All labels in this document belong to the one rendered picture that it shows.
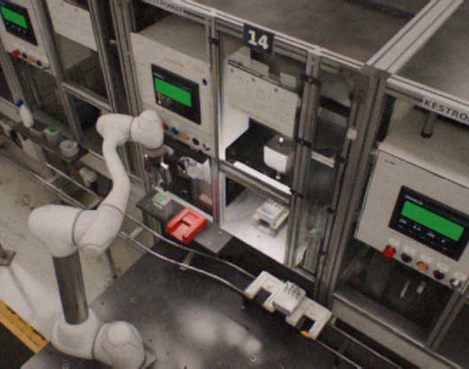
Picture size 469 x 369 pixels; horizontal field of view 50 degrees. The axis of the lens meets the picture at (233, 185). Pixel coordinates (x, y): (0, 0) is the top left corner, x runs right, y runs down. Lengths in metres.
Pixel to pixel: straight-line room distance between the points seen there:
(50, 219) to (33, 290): 1.77
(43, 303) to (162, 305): 1.19
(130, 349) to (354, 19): 1.54
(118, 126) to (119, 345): 0.91
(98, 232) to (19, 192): 2.50
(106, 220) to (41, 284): 1.85
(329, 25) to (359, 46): 0.15
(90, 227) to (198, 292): 0.91
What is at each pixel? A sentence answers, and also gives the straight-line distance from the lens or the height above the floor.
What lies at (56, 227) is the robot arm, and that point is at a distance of 1.89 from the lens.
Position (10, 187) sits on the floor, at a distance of 4.36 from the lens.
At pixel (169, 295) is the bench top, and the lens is 2.60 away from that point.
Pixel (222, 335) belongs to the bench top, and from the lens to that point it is 2.47.
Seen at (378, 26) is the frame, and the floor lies 2.01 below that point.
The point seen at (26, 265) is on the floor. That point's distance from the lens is 3.79.
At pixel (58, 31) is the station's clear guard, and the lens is 2.67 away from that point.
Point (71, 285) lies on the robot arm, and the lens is 2.10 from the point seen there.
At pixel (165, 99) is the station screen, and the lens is 2.18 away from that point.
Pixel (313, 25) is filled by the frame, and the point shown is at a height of 2.01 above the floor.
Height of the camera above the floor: 2.86
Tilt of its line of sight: 45 degrees down
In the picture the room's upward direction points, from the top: straight up
